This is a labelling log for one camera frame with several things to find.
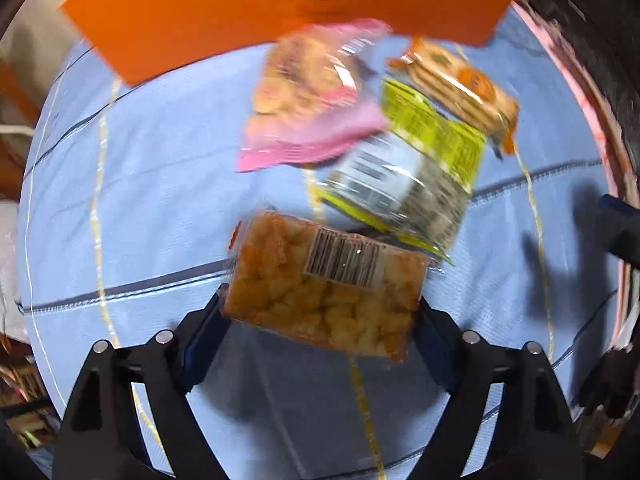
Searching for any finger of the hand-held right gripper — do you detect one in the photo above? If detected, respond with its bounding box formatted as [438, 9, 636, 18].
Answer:
[597, 194, 640, 261]

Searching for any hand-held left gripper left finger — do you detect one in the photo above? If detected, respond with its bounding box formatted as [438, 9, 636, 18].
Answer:
[60, 282, 231, 480]

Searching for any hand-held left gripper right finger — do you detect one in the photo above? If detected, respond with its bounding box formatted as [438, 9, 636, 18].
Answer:
[412, 295, 586, 480]

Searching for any puffed rice cracker packet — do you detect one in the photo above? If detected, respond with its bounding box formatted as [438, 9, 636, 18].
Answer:
[222, 212, 431, 361]

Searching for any orange cardboard box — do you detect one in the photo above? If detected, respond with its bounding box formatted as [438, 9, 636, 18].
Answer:
[59, 0, 536, 86]

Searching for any blue checked tablecloth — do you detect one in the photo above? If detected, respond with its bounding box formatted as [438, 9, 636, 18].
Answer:
[15, 7, 626, 480]

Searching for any sunflower seeds packet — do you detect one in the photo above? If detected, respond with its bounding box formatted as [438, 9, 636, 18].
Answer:
[315, 80, 488, 266]

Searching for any dark carved wooden furniture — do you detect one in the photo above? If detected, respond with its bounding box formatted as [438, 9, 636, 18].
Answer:
[520, 0, 640, 161]

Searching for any orange-edged cracker packet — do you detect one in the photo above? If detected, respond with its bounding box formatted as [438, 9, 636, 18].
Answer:
[387, 37, 521, 158]

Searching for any pink cookie packet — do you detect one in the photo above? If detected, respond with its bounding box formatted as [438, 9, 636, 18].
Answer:
[236, 19, 393, 173]

